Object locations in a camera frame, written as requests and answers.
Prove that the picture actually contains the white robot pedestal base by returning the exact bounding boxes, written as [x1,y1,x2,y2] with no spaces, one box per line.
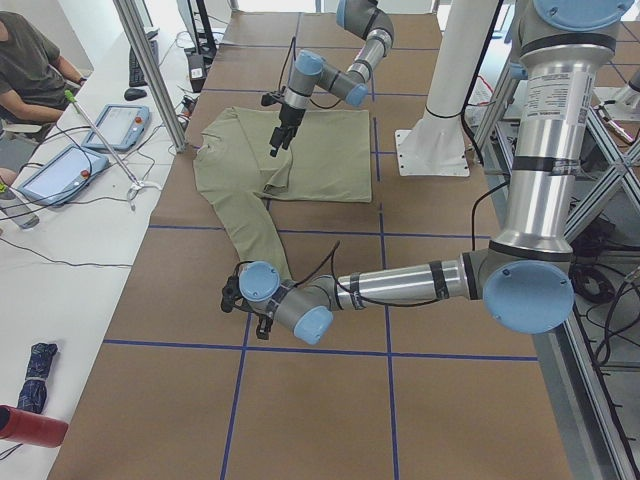
[396,0,502,177]

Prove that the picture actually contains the folded dark blue umbrella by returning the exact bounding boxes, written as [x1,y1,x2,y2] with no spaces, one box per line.
[17,343,58,414]

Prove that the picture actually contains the black power adapter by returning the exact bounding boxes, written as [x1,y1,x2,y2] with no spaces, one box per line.
[186,52,207,93]

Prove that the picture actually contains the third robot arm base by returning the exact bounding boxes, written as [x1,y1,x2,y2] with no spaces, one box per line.
[595,71,639,122]

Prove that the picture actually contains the aluminium frame side rack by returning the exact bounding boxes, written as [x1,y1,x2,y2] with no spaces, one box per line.
[469,49,640,480]

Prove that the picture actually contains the black computer mouse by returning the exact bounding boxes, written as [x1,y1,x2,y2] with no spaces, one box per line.
[123,87,147,101]

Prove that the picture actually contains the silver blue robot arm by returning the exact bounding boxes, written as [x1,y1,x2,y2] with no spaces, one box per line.
[221,1,630,344]
[261,0,394,157]

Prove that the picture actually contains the olive green long-sleeve shirt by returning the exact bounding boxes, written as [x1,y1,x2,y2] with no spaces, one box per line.
[193,107,372,279]

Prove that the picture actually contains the red cylindrical bottle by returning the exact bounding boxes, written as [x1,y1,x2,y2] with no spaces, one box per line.
[1,405,69,448]

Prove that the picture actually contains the seated person in green shirt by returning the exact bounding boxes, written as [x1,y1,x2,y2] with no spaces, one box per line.
[0,10,87,181]

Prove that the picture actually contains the aluminium frame upright post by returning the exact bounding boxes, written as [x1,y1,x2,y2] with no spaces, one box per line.
[113,0,187,153]

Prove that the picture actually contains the far blue teach pendant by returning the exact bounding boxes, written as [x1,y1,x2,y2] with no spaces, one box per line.
[95,104,151,152]

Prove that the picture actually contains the long metal grabber stick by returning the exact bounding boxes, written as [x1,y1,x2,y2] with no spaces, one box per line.
[65,89,162,211]

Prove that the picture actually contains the black keyboard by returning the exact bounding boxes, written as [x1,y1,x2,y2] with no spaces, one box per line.
[128,38,160,87]

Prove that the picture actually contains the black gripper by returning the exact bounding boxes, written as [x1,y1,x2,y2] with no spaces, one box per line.
[269,103,304,157]
[233,294,273,340]

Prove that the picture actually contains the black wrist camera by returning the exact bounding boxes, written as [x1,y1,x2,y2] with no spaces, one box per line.
[220,275,242,313]
[260,91,284,107]

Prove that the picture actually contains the near blue teach pendant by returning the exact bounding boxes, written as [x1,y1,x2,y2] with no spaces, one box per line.
[17,146,108,206]

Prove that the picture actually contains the blue teach pendant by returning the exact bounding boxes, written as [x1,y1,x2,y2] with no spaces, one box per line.
[17,146,108,206]
[95,104,151,152]

